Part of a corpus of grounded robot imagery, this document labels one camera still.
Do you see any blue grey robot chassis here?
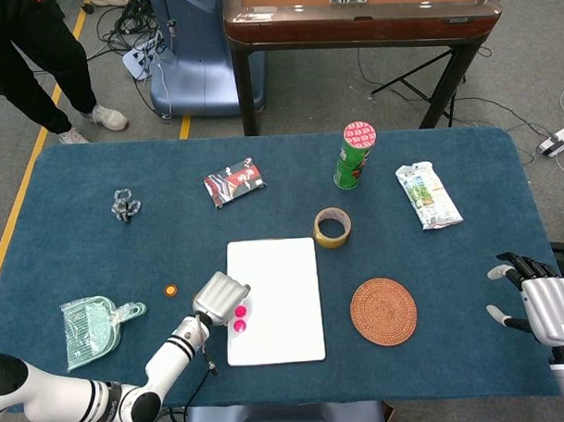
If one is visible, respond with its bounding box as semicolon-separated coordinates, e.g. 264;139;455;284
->
184;399;388;422

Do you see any white power strip with plugs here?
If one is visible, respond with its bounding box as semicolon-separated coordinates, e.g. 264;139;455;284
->
120;31;167;82

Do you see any white power strip black plug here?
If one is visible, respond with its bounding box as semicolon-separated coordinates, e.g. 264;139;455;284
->
536;124;564;157

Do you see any green chip can red lid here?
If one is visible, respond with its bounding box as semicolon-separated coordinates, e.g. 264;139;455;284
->
331;119;381;192

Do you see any white rectangular board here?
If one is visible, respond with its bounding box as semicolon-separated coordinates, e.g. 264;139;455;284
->
222;236;327;367

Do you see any person in black trousers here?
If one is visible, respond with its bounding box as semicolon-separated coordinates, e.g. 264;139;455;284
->
0;0;131;148

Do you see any green dustpan set in bag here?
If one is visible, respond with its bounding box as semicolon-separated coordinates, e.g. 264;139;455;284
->
60;292;150;373

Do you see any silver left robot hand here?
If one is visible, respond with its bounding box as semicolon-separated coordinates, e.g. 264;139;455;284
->
191;269;254;329

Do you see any brown mahjong table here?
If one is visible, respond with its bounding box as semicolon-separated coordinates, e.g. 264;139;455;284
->
222;0;507;138

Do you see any red black snack packet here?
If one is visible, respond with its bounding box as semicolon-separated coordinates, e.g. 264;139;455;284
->
201;156;269;211

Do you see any white green snack bag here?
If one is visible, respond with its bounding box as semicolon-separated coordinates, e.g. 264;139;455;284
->
395;159;465;232

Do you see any blue table cloth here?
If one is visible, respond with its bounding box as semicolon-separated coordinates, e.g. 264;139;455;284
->
0;125;564;416

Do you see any brown packing tape roll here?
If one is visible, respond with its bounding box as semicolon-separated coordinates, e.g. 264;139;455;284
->
311;206;354;251

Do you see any black floor cable bundle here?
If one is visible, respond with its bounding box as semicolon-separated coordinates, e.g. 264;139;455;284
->
95;0;166;56

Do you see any round woven rattan coaster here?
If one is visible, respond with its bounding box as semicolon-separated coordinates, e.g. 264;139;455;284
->
348;276;420;349

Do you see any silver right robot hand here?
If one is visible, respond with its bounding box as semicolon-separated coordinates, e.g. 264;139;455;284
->
484;250;564;351

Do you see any black arm cable with plug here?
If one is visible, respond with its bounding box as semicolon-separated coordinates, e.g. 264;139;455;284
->
178;314;221;413

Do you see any blue robot base column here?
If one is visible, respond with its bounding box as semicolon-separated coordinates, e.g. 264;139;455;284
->
145;0;269;120

